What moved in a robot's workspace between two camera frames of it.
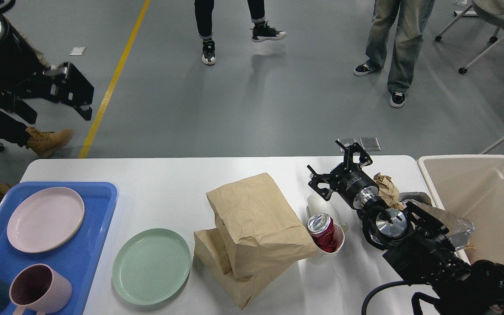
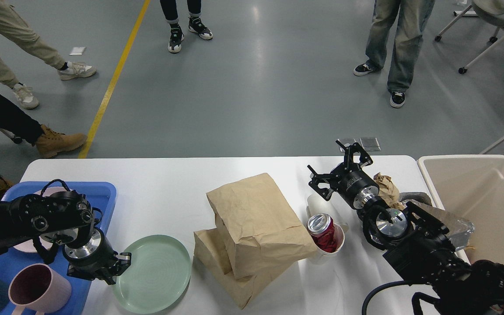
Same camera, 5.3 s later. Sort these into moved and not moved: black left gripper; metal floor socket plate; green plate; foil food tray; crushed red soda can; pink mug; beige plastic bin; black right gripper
Moved: black left gripper; green plate
Not moved: crushed red soda can; black right gripper; foil food tray; metal floor socket plate; pink mug; beige plastic bin
